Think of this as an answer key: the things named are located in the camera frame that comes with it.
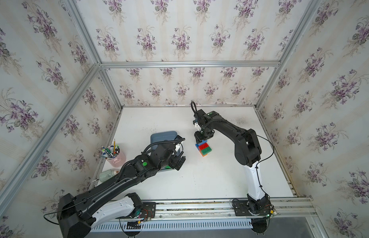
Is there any light blue lego brick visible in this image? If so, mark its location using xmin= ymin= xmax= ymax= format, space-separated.
xmin=195 ymin=140 xmax=207 ymax=147

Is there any green lego brick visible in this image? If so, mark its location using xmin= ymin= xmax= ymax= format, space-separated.
xmin=203 ymin=147 xmax=212 ymax=153

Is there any blue-grey plastic tray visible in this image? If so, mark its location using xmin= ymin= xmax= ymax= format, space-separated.
xmin=150 ymin=131 xmax=178 ymax=172

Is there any red lego brick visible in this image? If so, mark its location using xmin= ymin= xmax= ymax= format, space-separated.
xmin=198 ymin=142 xmax=209 ymax=151

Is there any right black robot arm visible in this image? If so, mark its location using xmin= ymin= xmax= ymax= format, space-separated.
xmin=193 ymin=110 xmax=268 ymax=214

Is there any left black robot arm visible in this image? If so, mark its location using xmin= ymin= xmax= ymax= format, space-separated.
xmin=56 ymin=136 xmax=186 ymax=238

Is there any pen cup with pens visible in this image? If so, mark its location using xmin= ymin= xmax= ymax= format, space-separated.
xmin=101 ymin=139 xmax=126 ymax=168

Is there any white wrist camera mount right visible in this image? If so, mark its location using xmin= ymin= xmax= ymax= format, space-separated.
xmin=193 ymin=120 xmax=201 ymax=130

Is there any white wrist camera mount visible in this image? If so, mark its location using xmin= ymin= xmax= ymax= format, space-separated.
xmin=174 ymin=143 xmax=183 ymax=156
xmin=193 ymin=120 xmax=201 ymax=130

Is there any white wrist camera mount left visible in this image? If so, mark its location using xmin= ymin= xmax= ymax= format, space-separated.
xmin=174 ymin=143 xmax=183 ymax=156

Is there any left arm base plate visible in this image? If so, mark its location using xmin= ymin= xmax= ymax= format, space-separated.
xmin=126 ymin=202 xmax=157 ymax=221

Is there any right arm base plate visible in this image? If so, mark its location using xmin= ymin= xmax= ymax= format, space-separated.
xmin=231 ymin=197 xmax=274 ymax=217

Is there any white slotted cable duct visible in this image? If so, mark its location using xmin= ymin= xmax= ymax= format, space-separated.
xmin=91 ymin=219 xmax=253 ymax=233

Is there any aluminium rail frame front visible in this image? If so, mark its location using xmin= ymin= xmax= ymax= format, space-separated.
xmin=101 ymin=197 xmax=327 ymax=238

